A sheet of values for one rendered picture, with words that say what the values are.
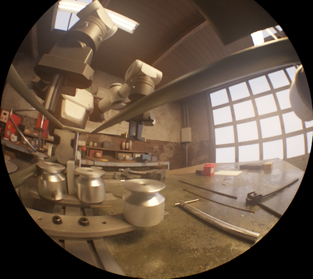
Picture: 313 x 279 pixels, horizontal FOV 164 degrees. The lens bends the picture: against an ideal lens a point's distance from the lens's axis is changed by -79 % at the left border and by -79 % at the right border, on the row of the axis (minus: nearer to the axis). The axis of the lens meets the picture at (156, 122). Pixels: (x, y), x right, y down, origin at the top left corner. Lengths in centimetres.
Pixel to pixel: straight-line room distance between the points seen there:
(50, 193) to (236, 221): 28
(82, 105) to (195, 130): 317
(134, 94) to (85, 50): 22
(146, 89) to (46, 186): 35
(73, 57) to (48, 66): 4
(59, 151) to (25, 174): 41
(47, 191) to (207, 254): 21
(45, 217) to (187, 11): 217
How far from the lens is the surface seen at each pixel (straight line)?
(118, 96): 60
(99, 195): 18
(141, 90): 36
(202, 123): 336
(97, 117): 79
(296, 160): 325
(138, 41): 223
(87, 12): 32
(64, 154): 55
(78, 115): 62
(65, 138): 57
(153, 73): 43
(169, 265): 15
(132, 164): 168
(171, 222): 22
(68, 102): 63
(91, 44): 24
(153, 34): 215
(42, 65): 21
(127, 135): 32
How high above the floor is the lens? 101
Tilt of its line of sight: 15 degrees up
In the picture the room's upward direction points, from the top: 2 degrees clockwise
